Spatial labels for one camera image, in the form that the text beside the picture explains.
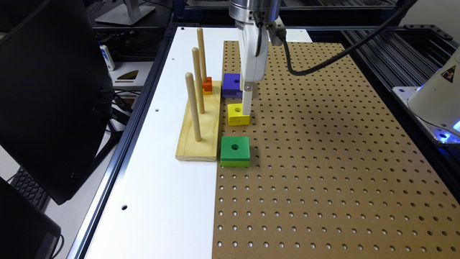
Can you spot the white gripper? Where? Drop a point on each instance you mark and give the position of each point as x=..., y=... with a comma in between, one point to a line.
x=253, y=47

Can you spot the yellow wooden block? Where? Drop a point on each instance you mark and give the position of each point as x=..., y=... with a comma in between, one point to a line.
x=235, y=116

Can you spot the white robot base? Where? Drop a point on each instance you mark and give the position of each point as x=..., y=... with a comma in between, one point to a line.
x=435, y=104

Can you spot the purple wooden block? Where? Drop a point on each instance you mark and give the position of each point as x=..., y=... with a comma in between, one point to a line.
x=231, y=86

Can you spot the orange wooden block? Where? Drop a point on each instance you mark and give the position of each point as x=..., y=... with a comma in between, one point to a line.
x=207, y=86

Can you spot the green wooden block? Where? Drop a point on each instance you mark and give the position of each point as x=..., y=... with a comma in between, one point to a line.
x=235, y=152

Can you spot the near wooden peg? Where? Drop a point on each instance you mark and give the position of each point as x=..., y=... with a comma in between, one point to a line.
x=193, y=105

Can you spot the wooden peg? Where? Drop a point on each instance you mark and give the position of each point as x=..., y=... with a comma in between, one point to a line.
x=202, y=54
x=193, y=105
x=198, y=80

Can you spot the middle wooden peg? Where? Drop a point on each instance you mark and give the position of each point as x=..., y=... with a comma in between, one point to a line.
x=198, y=80

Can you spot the far wooden peg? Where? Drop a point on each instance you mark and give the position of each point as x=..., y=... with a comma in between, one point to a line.
x=202, y=54

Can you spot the wooden peg base board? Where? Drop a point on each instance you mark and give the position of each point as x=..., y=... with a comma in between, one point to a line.
x=188, y=148

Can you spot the brown pegboard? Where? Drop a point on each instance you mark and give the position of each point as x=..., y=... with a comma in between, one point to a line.
x=332, y=174

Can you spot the silver monitor stand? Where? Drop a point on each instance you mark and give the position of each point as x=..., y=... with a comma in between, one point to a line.
x=128, y=13

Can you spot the white blue small device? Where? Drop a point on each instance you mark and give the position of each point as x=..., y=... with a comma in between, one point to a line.
x=107, y=57

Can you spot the black monitor back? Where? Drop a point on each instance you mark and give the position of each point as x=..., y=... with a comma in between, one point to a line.
x=56, y=92

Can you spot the black keyboard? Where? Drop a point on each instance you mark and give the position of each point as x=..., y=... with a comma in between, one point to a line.
x=30, y=189

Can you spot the black box lower left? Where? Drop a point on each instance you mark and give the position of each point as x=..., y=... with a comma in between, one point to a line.
x=26, y=232

